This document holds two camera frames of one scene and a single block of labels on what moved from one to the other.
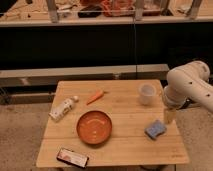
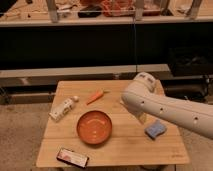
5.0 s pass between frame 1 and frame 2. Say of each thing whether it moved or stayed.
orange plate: stayed
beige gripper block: moved
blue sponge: stayed
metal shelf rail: stayed
